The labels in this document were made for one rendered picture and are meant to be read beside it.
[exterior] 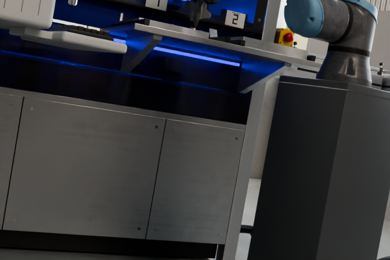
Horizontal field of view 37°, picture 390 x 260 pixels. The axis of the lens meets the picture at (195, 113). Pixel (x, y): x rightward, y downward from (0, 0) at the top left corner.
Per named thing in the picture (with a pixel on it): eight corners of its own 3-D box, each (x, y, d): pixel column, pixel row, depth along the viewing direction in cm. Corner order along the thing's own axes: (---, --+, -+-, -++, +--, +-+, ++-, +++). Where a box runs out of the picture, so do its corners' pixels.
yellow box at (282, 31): (270, 44, 251) (273, 28, 251) (284, 47, 254) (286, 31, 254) (278, 44, 244) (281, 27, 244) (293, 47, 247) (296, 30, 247)
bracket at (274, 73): (237, 91, 240) (242, 61, 240) (243, 93, 242) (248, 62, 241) (278, 98, 209) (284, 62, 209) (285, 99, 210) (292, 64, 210)
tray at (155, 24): (112, 31, 227) (114, 22, 227) (174, 43, 237) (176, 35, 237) (137, 27, 195) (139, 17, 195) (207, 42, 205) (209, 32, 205)
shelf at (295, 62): (99, 33, 225) (100, 28, 225) (257, 65, 252) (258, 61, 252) (133, 29, 181) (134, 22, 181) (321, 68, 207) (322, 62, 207)
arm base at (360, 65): (382, 91, 160) (388, 56, 159) (346, 83, 151) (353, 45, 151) (339, 86, 172) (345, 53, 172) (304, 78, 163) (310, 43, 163)
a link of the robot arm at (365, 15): (381, 54, 159) (389, 4, 158) (345, 44, 152) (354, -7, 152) (349, 53, 169) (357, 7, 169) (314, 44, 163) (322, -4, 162)
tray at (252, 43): (203, 47, 229) (205, 38, 229) (261, 59, 239) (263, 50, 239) (241, 46, 198) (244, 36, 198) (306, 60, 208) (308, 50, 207)
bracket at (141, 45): (120, 71, 221) (126, 37, 221) (127, 72, 222) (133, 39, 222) (147, 74, 190) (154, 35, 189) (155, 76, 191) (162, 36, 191)
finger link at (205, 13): (210, 28, 207) (213, 3, 208) (195, 25, 205) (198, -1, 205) (206, 29, 210) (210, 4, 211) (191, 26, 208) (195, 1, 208)
